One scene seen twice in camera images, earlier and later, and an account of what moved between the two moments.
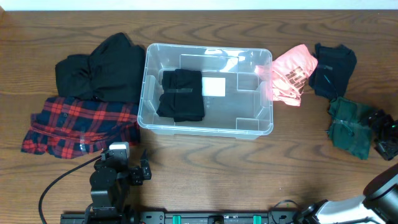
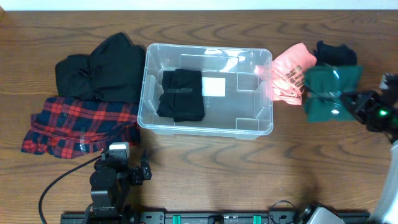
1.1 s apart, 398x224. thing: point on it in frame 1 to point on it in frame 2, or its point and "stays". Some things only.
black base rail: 180,218 stays
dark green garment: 349,127 to 323,86
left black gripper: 137,178 stays
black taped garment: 182,96 stays
